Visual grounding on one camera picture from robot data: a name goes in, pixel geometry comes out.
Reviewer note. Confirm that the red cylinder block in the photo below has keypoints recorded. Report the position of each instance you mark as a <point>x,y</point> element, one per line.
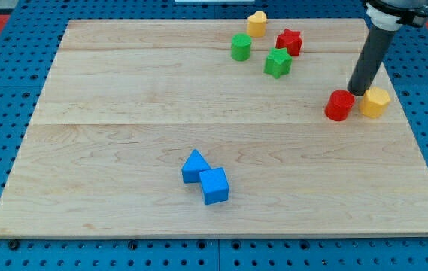
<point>339,105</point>

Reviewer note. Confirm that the yellow hexagon block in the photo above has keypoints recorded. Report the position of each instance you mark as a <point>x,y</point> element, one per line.
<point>374,102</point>

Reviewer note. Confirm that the blue triangle block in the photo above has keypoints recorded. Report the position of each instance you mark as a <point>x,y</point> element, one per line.
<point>192,167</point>

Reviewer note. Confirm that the blue cube block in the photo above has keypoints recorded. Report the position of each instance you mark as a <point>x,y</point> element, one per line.
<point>215,186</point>

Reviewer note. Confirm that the wooden board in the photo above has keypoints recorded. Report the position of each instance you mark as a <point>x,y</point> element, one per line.
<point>126,102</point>

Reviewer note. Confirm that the green cylinder block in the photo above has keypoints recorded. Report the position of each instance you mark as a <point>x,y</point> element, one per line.
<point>240,47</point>

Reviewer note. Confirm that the green star block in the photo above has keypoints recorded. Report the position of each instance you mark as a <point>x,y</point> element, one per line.
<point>278,62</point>

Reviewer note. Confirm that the yellow heart block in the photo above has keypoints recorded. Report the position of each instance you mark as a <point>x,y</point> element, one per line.
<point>256,24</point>

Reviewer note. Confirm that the red star block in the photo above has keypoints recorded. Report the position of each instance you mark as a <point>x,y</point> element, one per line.
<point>290,40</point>

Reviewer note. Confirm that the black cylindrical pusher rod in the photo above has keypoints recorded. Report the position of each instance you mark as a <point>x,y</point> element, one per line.
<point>375,48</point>

